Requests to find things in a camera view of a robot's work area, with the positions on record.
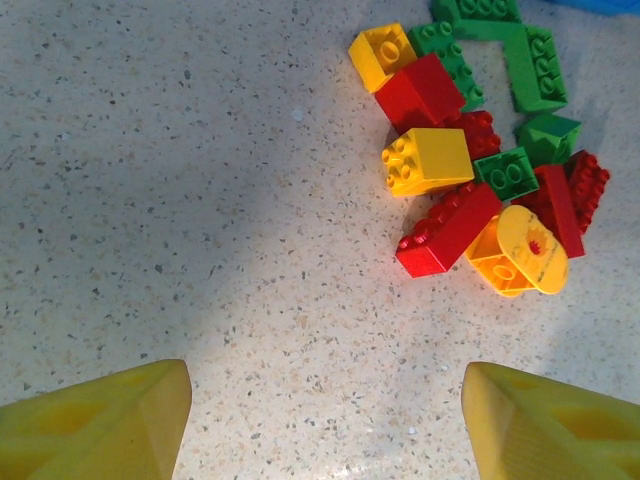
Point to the red lego brick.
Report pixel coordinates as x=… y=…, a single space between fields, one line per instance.
x=557 y=210
x=447 y=230
x=592 y=190
x=420 y=92
x=480 y=135

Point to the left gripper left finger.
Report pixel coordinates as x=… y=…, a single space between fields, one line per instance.
x=90 y=430

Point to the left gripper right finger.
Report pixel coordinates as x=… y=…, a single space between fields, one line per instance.
x=555 y=435

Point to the blue three-compartment bin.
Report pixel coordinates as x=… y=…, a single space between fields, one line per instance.
x=600 y=5

